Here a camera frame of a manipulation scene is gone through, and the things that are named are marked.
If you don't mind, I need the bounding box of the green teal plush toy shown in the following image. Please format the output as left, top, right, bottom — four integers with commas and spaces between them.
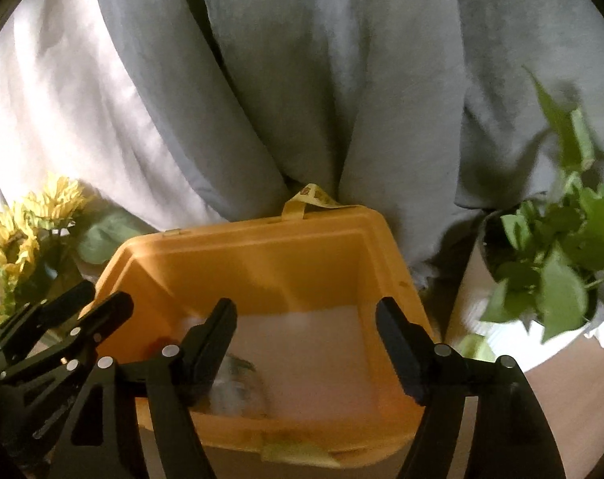
202, 352, 270, 420

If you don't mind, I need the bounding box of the yellow artificial sunflower bouquet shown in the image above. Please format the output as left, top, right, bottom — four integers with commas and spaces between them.
0, 175, 159, 340

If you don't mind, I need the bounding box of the white ribbed plant pot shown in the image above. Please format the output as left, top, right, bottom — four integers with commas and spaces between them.
444, 208, 593, 374

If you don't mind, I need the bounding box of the green leafy potted plant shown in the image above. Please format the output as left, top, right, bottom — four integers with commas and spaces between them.
481, 81, 604, 347

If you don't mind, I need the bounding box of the orange plastic storage crate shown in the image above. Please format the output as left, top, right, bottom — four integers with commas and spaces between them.
96, 190, 428, 467

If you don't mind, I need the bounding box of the white sheer curtain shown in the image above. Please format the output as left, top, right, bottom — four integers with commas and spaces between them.
0, 0, 222, 230

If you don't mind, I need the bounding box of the grey curtain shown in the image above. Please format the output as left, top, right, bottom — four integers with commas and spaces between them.
97, 0, 604, 327

